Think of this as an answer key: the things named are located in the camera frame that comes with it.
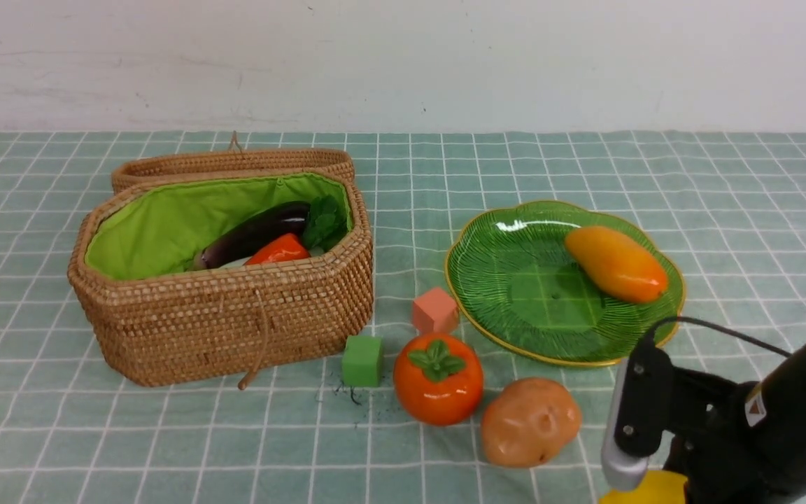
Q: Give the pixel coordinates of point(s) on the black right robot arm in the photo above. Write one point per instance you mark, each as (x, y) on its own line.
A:
(780, 424)

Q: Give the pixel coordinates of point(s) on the green foam cube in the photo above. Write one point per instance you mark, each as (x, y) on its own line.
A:
(362, 361)

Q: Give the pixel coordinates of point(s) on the white radish green leaves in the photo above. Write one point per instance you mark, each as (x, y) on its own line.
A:
(235, 264)

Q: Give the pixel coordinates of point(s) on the orange persimmon green calyx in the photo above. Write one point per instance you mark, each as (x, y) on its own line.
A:
(438, 379)

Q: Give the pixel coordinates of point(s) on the orange carrot green leaves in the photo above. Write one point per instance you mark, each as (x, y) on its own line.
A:
(325, 223)

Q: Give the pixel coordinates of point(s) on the green glass leaf plate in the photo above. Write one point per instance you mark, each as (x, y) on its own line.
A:
(515, 282)

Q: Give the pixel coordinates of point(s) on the brown potato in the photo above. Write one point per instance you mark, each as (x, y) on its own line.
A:
(529, 422)

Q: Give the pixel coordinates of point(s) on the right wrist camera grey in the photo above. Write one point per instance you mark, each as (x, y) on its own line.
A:
(638, 415)

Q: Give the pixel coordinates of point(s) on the dark purple eggplant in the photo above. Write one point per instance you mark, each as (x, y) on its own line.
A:
(253, 234)

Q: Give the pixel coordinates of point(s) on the pink foam cube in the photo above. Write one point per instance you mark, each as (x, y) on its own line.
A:
(435, 311)

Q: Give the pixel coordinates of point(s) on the woven wicker basket lid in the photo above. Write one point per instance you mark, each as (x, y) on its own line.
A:
(330, 161)

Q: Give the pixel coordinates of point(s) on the green checkered tablecloth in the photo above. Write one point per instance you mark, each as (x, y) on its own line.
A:
(729, 208)

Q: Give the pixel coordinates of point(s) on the woven wicker basket green lining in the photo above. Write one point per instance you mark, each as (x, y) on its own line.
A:
(159, 320)

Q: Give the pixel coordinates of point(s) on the orange yellow mango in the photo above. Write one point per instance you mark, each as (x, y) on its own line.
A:
(617, 264)

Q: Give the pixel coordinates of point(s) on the yellow lemon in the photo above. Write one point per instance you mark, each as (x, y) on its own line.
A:
(657, 487)

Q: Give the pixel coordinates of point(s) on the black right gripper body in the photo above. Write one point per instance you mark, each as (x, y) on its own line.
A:
(714, 446)

